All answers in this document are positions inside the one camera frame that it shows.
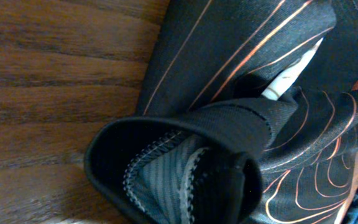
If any black orange-patterned jersey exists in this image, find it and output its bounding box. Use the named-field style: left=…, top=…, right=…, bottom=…
left=84, top=0, right=358, bottom=223

